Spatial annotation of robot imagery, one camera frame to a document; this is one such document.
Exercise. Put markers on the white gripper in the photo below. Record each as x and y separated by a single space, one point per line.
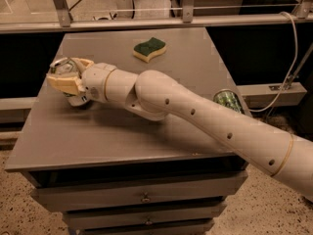
94 82

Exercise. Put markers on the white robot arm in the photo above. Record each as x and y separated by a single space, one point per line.
152 94

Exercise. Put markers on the green soda can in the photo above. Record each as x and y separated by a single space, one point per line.
228 99

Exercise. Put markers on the green yellow sponge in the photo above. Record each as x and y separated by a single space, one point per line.
147 50

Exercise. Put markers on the grey drawer cabinet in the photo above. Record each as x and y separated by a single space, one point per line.
111 172

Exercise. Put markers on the metal railing frame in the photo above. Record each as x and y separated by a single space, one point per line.
19 16

